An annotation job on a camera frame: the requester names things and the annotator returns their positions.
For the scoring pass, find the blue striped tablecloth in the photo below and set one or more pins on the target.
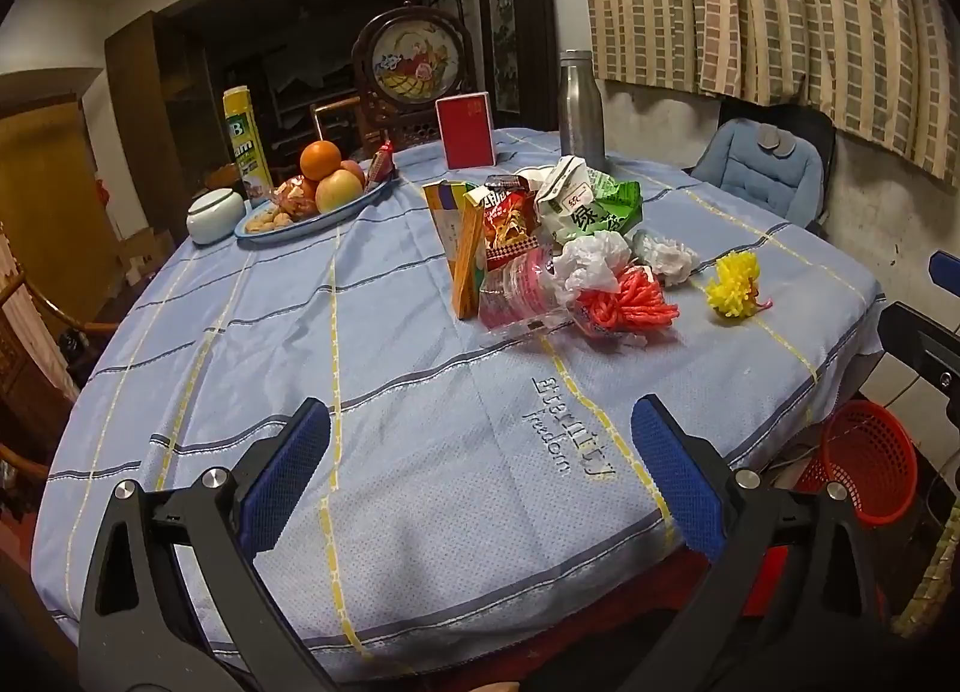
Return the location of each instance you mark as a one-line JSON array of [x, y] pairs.
[[412, 437]]

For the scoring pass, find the red snack packet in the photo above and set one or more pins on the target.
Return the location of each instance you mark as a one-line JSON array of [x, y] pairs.
[[381, 161]]

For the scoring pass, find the white ceramic jar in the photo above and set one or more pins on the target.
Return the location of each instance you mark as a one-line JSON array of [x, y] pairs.
[[214, 216]]

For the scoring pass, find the yellow plastic pom-pom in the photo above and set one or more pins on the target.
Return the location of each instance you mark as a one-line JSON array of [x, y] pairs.
[[736, 283]]

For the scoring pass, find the white snack bag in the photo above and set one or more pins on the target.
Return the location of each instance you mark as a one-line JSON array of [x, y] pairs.
[[566, 197]]

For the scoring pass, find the crumpled white plastic bag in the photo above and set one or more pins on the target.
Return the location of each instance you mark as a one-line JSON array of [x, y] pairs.
[[592, 261]]

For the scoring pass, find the yellow red apple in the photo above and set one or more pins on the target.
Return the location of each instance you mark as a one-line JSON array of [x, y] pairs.
[[339, 193]]

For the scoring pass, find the green snack bag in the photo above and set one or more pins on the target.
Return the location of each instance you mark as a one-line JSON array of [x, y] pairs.
[[619, 200]]

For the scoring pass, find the wooden armchair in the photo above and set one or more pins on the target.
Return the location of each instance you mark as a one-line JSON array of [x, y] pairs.
[[45, 309]]

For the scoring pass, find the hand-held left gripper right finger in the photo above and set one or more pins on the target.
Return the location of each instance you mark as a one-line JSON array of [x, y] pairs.
[[675, 482]]

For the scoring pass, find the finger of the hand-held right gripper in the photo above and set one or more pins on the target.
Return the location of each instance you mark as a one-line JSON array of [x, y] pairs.
[[946, 268], [926, 354]]

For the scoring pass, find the blue rimmed oval plate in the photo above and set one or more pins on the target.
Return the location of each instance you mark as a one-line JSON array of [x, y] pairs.
[[352, 208]]

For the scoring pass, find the red snack bag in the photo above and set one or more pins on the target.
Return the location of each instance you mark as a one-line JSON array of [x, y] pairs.
[[510, 227]]

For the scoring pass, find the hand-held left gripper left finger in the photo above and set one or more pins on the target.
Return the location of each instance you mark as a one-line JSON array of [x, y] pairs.
[[289, 474]]

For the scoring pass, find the red and white box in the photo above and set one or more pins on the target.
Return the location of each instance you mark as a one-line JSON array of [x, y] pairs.
[[465, 133]]

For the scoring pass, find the red plastic basket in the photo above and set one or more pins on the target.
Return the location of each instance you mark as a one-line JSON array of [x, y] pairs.
[[870, 452]]

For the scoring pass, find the pile of peanuts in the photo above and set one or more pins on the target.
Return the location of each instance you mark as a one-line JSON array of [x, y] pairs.
[[268, 221]]

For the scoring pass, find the yellow cylindrical can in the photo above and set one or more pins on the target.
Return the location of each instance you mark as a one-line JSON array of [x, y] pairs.
[[246, 137]]

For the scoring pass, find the orange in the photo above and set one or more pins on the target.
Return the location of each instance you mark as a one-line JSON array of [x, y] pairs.
[[321, 159]]

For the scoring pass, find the steel vacuum bottle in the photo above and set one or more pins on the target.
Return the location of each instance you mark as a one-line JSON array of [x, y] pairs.
[[581, 114]]

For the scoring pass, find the dark framed wall panel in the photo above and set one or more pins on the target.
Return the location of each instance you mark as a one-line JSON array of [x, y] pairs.
[[517, 24]]

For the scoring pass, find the crumpled white tissue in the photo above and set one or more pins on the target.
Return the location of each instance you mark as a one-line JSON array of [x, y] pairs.
[[667, 258]]

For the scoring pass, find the black chair blue cushion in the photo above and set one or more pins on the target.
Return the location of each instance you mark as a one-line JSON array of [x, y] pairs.
[[757, 170]]

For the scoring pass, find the checked beige curtain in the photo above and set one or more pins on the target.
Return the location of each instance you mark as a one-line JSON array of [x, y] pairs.
[[750, 2]]

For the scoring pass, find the dark wooden cabinet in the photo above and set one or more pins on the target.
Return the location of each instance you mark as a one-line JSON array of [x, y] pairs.
[[150, 107]]

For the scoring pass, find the round embroidered table screen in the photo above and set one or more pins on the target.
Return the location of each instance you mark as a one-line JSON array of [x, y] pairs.
[[409, 69]]

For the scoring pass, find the gold patterned cloth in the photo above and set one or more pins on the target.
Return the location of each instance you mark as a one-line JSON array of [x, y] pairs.
[[930, 587]]

